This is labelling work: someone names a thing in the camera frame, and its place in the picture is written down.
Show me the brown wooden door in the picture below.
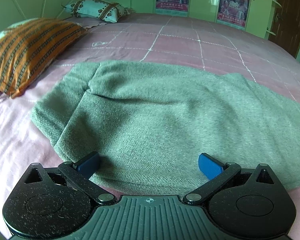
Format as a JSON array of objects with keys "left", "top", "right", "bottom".
[{"left": 268, "top": 0, "right": 300, "bottom": 59}]

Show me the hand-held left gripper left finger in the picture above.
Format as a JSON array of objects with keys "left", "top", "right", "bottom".
[{"left": 22, "top": 151, "right": 115, "bottom": 204}]

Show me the orange striped pillow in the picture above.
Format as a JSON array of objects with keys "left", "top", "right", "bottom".
[{"left": 0, "top": 18, "right": 87, "bottom": 98}]

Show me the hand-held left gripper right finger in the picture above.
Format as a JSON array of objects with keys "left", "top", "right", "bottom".
[{"left": 182, "top": 152, "right": 278, "bottom": 204}]

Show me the teal patterned pillow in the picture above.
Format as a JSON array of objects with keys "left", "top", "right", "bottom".
[{"left": 64, "top": 0, "right": 130, "bottom": 22}]

